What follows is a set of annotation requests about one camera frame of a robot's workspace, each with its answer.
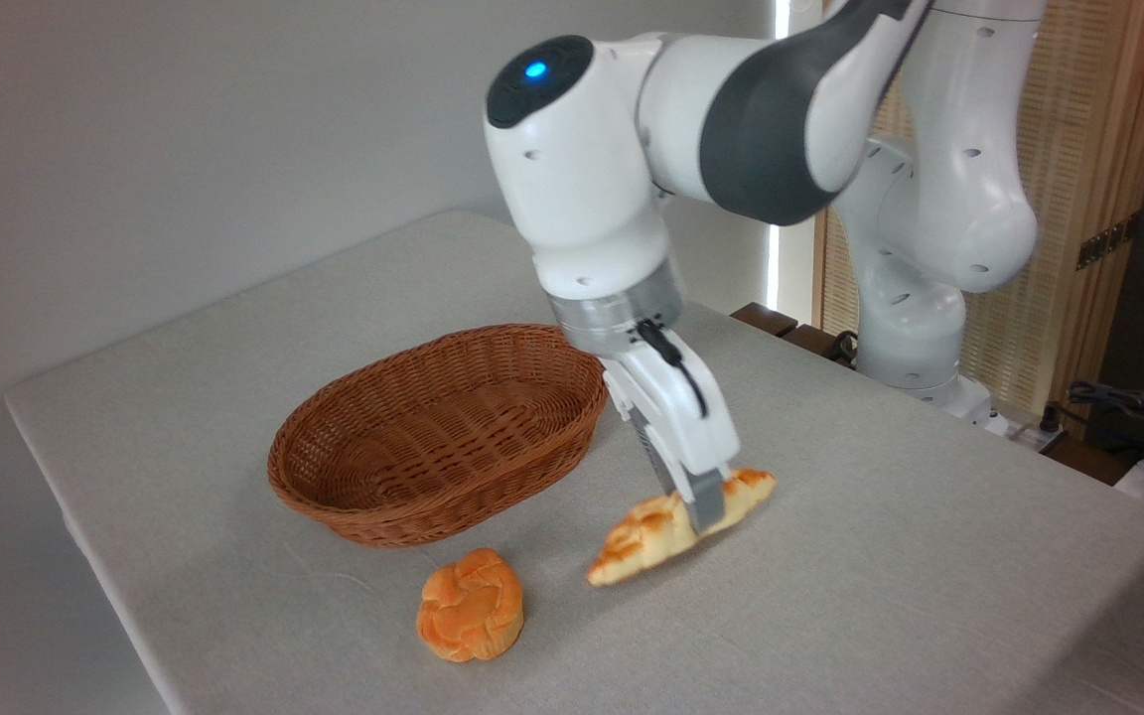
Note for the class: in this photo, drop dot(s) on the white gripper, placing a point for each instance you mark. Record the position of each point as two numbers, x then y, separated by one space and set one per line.
676 427

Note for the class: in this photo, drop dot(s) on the long braided bread loaf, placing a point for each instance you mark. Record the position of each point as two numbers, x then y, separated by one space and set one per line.
637 541

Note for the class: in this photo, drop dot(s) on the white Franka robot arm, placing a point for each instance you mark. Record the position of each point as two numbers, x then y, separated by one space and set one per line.
582 169

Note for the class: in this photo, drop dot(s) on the round orange bread roll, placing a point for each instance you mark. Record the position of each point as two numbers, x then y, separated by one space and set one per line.
468 611

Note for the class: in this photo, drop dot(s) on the grey tablecloth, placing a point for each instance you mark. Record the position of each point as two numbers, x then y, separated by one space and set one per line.
880 556

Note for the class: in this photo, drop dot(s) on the brown wicker oval basket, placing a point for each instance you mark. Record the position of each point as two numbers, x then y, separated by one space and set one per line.
433 447

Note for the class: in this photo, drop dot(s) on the white power strip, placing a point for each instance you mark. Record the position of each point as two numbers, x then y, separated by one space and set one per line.
1024 433

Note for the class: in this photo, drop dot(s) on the dark metal screen hinge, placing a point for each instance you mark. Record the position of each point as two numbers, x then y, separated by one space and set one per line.
1108 241

